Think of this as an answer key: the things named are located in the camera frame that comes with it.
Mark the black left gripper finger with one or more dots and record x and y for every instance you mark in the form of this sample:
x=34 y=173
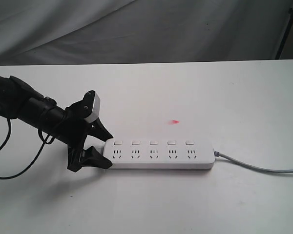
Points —
x=92 y=158
x=98 y=131

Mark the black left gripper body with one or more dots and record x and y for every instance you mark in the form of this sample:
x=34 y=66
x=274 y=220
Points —
x=77 y=131

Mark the white five-outlet power strip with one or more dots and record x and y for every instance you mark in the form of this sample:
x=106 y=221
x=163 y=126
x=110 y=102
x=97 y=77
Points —
x=152 y=153

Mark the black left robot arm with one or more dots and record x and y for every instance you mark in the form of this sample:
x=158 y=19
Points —
x=18 y=100

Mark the red paint mark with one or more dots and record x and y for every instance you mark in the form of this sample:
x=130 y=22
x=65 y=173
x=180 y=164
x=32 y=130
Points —
x=173 y=122

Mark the grey backdrop cloth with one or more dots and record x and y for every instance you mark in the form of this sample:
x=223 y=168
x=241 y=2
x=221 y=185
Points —
x=55 y=32

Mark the black tripod stand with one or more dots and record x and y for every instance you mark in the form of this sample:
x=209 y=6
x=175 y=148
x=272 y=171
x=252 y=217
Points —
x=285 y=34

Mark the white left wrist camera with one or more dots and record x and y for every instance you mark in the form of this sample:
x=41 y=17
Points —
x=92 y=105

